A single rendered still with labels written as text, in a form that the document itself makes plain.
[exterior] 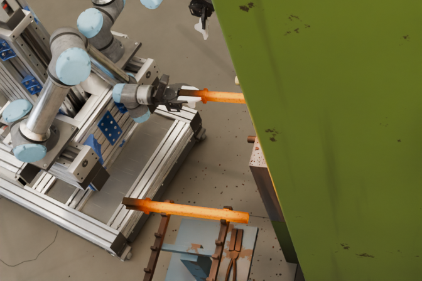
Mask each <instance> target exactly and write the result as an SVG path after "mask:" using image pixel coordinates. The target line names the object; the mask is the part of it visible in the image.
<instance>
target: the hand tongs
mask: <svg viewBox="0 0 422 281"><path fill-rule="evenodd" d="M243 232H244V230H243V229H238V231H237V229H232V232H231V237H230V245H229V251H230V254H229V256H230V258H231V260H230V263H229V266H228V269H227V273H226V276H225V281H228V279H229V274H230V270H231V267H232V264H233V281H236V260H237V259H238V257H239V254H238V253H237V252H241V245H242V237H243ZM236 237H237V240H236ZM235 242H236V244H235Z"/></svg>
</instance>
